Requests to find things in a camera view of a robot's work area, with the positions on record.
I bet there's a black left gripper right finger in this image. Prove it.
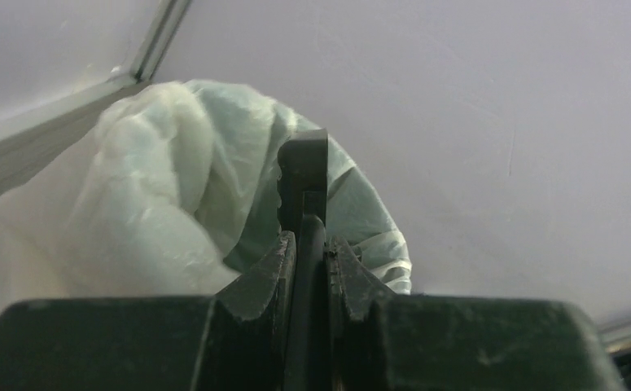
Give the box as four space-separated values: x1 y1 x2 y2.
327 238 624 390

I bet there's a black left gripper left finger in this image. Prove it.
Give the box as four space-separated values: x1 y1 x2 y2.
0 231 296 390

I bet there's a black litter scoop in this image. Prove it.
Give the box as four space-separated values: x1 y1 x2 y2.
278 129 332 390

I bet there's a white plastic bin liner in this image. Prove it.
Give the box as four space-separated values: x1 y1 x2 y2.
0 79 414 330

